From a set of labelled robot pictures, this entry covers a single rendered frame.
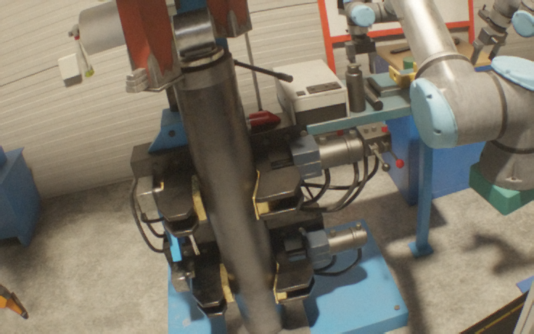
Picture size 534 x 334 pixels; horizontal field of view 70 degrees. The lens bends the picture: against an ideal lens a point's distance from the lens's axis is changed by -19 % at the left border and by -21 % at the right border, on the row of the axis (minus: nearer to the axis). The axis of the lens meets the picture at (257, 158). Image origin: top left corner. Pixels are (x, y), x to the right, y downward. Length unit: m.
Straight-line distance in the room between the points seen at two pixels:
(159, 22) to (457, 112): 0.86
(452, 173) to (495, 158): 2.12
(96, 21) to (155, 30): 1.06
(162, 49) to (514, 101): 0.97
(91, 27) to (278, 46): 1.76
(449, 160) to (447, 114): 2.21
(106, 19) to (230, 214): 1.20
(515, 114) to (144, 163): 1.44
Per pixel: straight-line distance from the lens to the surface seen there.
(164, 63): 1.37
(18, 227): 3.75
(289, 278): 1.96
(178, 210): 1.66
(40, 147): 4.13
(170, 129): 1.87
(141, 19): 1.31
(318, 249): 2.07
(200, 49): 1.50
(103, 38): 2.37
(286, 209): 1.67
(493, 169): 1.07
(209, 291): 1.99
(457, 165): 3.16
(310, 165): 1.81
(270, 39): 3.62
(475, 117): 0.92
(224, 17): 1.61
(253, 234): 1.78
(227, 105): 1.52
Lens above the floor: 1.91
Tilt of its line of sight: 30 degrees down
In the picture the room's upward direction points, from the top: 12 degrees counter-clockwise
